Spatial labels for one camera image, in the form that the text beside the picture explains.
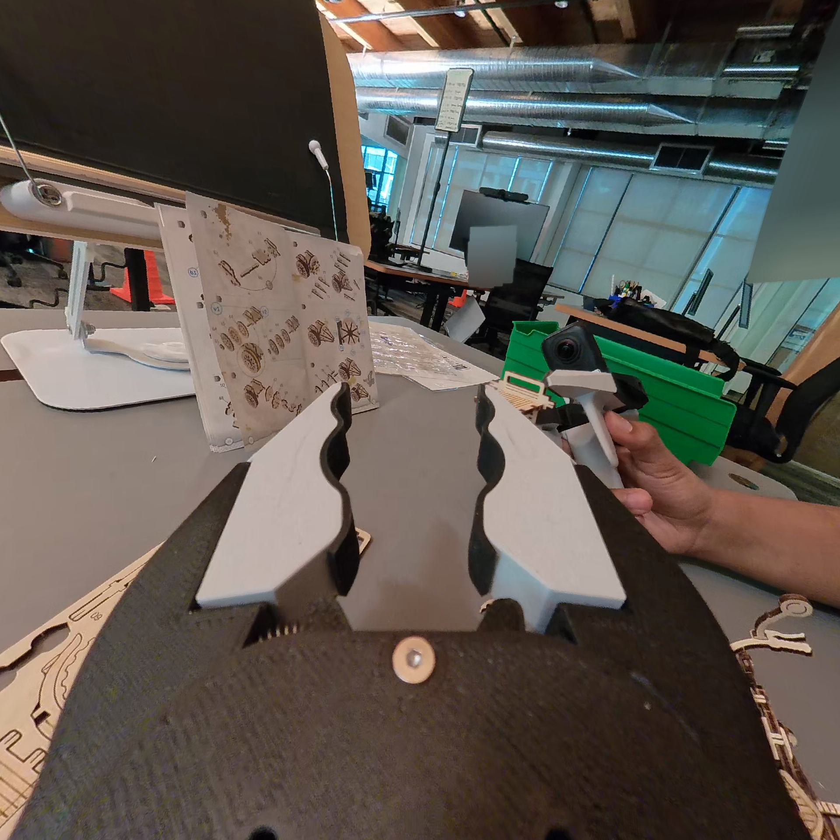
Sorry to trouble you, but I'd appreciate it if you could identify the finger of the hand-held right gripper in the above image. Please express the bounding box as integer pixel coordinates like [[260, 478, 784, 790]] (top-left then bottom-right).
[[543, 369, 619, 403]]

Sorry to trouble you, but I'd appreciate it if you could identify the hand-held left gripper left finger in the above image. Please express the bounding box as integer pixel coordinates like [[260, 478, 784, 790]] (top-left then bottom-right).
[[195, 382, 361, 608]]

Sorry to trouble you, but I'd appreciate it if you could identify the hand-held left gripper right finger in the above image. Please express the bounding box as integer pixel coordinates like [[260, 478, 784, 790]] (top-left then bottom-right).
[[469, 386, 627, 634]]

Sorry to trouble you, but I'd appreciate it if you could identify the person's right forearm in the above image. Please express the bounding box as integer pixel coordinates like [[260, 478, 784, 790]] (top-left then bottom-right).
[[696, 489, 840, 608]]

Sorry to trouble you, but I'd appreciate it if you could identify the grey desk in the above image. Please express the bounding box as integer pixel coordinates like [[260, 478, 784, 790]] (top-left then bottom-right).
[[0, 308, 840, 840]]

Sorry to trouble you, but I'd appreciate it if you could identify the person's right hand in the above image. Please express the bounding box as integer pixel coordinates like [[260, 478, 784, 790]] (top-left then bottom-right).
[[604, 413, 718, 557]]

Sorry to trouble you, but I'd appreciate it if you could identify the black office chair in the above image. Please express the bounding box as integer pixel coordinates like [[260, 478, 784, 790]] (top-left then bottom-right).
[[482, 259, 555, 349], [725, 364, 840, 463]]

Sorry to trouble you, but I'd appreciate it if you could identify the green plastic bin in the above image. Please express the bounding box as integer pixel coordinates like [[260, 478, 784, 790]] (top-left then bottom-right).
[[504, 320, 737, 467]]

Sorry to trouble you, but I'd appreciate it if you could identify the black bag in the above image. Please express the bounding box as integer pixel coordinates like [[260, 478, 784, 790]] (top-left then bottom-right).
[[610, 297, 742, 382]]

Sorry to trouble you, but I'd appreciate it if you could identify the clear plastic bag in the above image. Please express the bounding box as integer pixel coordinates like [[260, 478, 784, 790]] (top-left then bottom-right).
[[367, 322, 501, 391]]

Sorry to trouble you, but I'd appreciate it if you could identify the black monitor on stand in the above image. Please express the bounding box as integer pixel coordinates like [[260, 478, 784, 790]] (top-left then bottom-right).
[[449, 187, 551, 263]]

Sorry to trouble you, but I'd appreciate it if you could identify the model instruction booklet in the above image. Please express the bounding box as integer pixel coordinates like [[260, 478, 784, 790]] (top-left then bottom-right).
[[157, 190, 380, 454]]

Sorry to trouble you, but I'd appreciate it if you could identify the whiteboard sign on pole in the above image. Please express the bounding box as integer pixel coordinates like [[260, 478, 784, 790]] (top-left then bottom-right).
[[420, 67, 475, 258]]

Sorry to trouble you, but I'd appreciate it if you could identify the wooden puzzle sheet with wheels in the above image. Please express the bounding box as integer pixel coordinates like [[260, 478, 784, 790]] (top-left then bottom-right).
[[0, 541, 165, 840]]

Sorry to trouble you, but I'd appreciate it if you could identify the wooden mechanical model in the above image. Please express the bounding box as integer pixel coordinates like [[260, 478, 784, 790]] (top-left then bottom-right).
[[730, 594, 840, 840]]

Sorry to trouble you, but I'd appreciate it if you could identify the black panel with wooden rim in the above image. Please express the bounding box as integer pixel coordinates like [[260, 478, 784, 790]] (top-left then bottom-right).
[[0, 0, 371, 260]]

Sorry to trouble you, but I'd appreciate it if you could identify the silver ventilation duct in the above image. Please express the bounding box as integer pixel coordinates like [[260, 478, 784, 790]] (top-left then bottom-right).
[[348, 39, 805, 185]]

